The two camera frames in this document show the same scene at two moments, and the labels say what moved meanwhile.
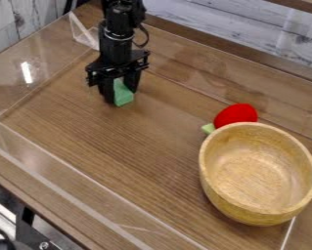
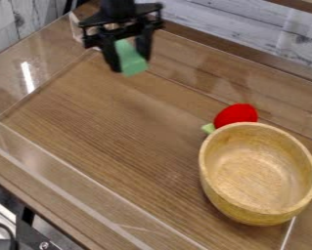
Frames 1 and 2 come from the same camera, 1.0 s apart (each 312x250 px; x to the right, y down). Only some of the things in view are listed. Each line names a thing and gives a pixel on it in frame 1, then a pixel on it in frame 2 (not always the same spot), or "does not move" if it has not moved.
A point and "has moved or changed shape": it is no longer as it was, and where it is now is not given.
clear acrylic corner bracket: (87, 36) does not move
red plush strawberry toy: (231, 114) does not move
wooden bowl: (257, 173) does not move
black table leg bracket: (25, 234) does not move
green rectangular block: (123, 93) has moved or changed shape
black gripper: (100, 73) → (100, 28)
